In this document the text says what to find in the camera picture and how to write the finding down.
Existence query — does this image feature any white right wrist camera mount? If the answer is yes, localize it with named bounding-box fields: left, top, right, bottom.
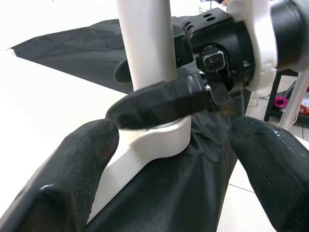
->
left=226, top=0, right=279, bottom=93

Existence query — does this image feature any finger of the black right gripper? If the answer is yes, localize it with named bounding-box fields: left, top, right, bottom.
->
left=105, top=73, right=213, bottom=131
left=112, top=57, right=134, bottom=85

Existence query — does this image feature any white plastic table leg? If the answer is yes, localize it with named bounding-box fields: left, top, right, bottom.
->
left=115, top=0, right=194, bottom=132

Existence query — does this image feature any black low rack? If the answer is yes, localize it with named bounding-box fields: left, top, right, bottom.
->
left=264, top=69, right=309, bottom=122

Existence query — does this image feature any white plastic table top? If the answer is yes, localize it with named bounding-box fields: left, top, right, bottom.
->
left=0, top=48, right=194, bottom=225

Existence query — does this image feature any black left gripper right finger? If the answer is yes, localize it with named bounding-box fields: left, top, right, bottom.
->
left=228, top=117, right=309, bottom=232

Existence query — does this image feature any pink round object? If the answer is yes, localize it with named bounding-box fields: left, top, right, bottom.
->
left=274, top=96, right=288, bottom=108

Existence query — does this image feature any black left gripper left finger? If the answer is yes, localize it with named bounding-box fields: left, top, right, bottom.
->
left=0, top=119, right=120, bottom=232

